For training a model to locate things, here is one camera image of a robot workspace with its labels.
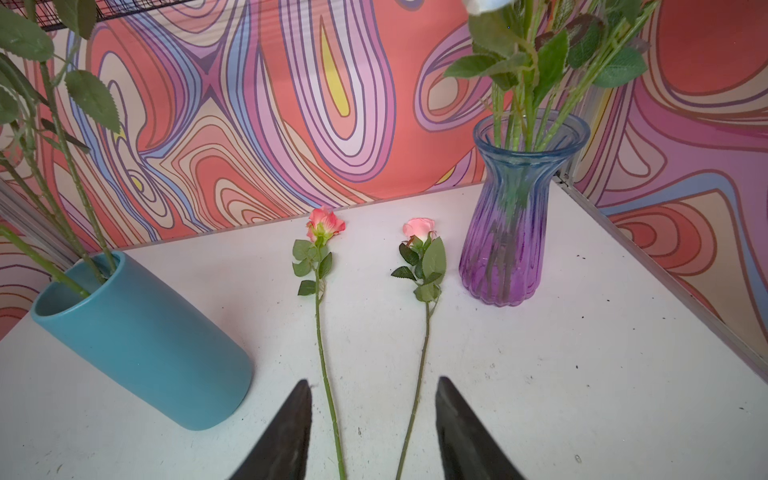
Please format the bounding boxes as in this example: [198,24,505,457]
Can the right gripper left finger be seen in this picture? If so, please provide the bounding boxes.
[230,379,312,480]

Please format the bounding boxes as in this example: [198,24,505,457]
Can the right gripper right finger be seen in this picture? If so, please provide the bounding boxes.
[435,376,525,480]

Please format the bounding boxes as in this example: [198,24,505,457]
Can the purple blue glass vase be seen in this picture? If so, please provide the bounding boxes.
[459,114,591,307]

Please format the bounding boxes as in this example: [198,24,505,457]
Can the teal ceramic cylinder vase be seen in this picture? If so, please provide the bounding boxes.
[30,252,253,431]

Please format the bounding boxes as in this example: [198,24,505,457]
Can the small pink rosebud stem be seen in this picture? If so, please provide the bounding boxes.
[391,217,446,480]

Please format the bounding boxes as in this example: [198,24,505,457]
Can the coral pink rose stem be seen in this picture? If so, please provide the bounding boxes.
[291,207,347,479]

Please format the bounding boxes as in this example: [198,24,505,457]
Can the single white rosebud stem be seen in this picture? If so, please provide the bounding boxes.
[0,53,91,298]

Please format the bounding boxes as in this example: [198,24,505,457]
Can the white blue-edged rose stem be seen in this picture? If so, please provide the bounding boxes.
[443,1,573,152]

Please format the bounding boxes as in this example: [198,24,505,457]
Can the peach peony flower stem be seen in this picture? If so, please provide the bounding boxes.
[526,1,660,152]

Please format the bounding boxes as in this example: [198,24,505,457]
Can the small white pink rose spray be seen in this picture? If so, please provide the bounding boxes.
[1,1,122,284]

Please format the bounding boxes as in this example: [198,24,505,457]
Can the magenta rose stem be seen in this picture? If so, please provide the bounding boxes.
[39,6,122,283]

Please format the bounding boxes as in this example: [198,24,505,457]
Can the black wire basket back wall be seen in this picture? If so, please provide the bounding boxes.
[1,0,184,31]

